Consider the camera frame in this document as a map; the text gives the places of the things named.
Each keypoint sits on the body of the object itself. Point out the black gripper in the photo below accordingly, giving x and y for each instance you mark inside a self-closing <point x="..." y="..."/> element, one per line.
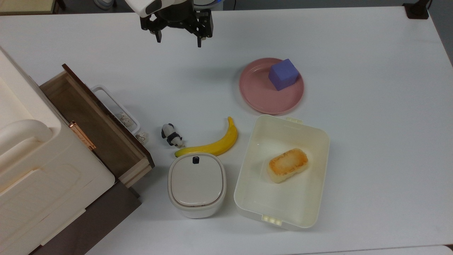
<point x="178" y="17"/>

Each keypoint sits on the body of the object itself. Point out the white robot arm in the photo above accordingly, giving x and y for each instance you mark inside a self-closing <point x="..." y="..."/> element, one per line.
<point x="139" y="6"/>

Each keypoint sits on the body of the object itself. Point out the black white panda toy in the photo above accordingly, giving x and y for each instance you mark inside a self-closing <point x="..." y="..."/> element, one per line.
<point x="171" y="136"/>

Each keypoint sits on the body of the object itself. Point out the yellow banana toy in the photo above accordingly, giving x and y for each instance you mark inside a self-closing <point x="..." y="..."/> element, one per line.
<point x="219" y="143"/>

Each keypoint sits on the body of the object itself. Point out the open wooden drawer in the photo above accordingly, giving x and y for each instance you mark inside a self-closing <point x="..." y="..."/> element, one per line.
<point x="95" y="124"/>

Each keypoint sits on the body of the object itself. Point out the copper drawer latch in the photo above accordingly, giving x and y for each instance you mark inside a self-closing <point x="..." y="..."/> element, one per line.
<point x="82" y="135"/>

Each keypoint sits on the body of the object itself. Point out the toasted bread toy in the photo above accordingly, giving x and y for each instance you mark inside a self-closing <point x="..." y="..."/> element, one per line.
<point x="287" y="165"/>

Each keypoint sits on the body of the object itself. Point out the clear plastic tray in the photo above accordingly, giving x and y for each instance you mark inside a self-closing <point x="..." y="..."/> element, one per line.
<point x="122" y="115"/>

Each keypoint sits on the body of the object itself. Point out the pink round plate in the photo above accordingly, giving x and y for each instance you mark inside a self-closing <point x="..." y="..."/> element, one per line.
<point x="262" y="92"/>

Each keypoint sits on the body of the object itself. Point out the small white figurine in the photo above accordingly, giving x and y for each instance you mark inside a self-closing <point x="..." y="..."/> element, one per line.
<point x="142" y="136"/>

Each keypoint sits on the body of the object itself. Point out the purple cube block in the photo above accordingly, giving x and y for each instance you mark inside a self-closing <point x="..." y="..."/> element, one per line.
<point x="283" y="74"/>

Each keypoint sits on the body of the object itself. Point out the small white lidded bin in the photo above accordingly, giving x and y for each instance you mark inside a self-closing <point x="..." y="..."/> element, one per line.
<point x="196" y="182"/>

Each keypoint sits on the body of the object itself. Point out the cream plastic bin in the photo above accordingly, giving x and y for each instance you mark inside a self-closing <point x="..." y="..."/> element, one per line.
<point x="283" y="198"/>

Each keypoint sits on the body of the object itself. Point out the cream plastic cabinet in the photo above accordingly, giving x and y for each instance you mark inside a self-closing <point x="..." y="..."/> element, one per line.
<point x="39" y="177"/>

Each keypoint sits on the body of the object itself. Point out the dark brown base board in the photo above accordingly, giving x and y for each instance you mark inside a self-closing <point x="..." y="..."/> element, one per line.
<point x="95" y="219"/>

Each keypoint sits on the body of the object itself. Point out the black corner clamp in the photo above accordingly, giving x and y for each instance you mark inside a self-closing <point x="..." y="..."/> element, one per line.
<point x="417" y="9"/>

